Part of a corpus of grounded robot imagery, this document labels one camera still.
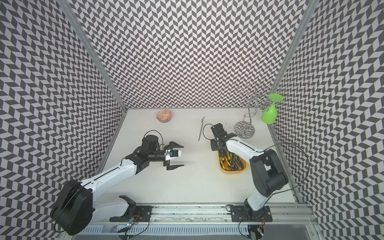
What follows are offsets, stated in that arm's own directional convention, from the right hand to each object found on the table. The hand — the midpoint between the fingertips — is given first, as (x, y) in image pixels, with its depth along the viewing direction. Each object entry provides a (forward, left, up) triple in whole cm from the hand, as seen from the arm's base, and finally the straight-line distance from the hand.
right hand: (218, 146), depth 92 cm
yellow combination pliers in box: (-9, -5, +2) cm, 11 cm away
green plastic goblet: (+8, -28, +19) cm, 35 cm away
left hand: (-10, +21, +9) cm, 25 cm away
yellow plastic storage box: (-12, -6, +2) cm, 14 cm away
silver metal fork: (+14, +11, -4) cm, 19 cm away
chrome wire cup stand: (+14, -20, -1) cm, 25 cm away
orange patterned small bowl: (+28, +38, -2) cm, 48 cm away
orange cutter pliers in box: (-10, -11, 0) cm, 15 cm away
